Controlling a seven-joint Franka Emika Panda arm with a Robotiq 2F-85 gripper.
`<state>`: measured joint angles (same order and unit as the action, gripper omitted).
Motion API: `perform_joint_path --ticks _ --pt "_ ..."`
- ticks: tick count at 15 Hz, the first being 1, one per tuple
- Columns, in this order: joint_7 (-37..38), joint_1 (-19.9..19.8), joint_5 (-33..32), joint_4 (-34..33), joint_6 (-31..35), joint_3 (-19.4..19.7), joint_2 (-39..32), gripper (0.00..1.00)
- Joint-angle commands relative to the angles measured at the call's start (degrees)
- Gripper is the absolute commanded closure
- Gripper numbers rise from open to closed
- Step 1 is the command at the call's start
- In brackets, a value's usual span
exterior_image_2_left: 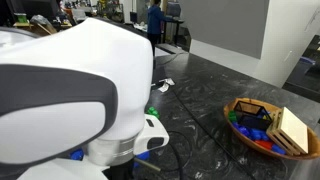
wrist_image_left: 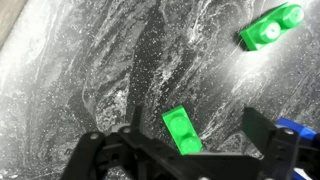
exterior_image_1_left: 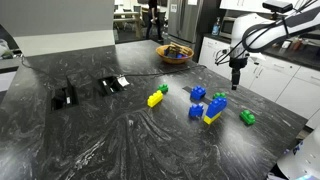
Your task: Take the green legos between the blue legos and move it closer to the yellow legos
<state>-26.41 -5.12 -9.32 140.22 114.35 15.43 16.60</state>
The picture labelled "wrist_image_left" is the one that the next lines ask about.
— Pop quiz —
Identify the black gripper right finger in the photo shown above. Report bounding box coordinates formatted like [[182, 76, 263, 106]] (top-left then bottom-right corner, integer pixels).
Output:
[[241, 106, 320, 180]]

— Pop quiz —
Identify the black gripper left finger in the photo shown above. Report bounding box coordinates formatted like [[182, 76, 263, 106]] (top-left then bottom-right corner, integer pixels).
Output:
[[59, 105, 183, 180]]

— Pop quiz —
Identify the green lego brick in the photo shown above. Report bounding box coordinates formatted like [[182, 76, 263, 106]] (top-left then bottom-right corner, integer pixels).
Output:
[[161, 104, 204, 156], [238, 2, 305, 52]]

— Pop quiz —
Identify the small blue lego brick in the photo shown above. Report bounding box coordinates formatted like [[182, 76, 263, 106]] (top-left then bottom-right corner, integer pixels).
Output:
[[275, 116, 318, 141]]

